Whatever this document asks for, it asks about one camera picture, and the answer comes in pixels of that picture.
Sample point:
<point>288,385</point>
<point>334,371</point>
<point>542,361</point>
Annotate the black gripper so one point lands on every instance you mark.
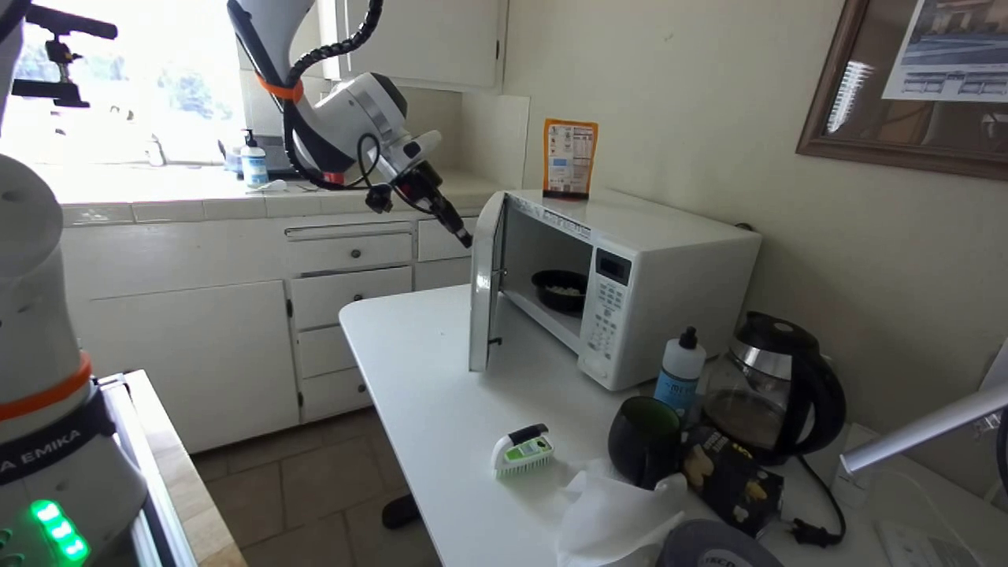
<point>420,192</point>

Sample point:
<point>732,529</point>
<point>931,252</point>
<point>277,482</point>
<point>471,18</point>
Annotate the white microwave door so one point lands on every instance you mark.
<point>487,278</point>

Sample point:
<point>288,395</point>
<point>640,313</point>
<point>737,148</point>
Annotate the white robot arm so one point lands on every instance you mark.
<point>349,138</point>

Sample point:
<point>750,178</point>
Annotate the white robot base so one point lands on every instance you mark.
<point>68,491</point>

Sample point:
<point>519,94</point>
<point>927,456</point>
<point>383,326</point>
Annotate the black bowl in microwave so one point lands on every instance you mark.
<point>560,291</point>

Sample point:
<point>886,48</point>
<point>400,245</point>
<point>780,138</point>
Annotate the white microwave oven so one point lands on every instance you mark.
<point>650,277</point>

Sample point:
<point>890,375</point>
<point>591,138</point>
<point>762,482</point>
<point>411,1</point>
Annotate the orange framed card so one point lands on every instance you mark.
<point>567,153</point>

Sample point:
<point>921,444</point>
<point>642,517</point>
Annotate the soap dispenser bottle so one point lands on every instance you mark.
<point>253,163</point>

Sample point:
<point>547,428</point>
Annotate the white kitchen counter cabinet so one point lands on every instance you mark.
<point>227,299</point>

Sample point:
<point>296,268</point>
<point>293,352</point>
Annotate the white blue squeeze bottle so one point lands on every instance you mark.
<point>678,373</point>

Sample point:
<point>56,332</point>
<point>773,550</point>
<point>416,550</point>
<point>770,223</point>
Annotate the black round object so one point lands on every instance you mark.
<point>642,444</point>

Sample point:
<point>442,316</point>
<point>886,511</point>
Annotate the black table foot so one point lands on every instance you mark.
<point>400,511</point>

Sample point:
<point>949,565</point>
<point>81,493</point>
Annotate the white plastic bag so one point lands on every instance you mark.
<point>616,525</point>

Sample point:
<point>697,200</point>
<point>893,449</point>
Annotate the black glass electric kettle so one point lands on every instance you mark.
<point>773,391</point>

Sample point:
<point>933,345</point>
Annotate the black yellow box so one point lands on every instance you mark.
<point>727,479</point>

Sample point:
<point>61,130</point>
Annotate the grey tape roll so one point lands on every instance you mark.
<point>705,543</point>

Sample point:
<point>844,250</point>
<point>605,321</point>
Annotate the wooden framed picture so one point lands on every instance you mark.
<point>914,84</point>

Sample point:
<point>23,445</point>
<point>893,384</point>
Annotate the white bar at right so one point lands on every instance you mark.
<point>924,431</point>

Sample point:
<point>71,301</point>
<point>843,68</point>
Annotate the white upper wall cabinet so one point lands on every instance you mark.
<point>447,45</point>

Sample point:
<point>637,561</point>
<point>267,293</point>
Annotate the black camera on stand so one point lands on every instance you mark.
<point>64,94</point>

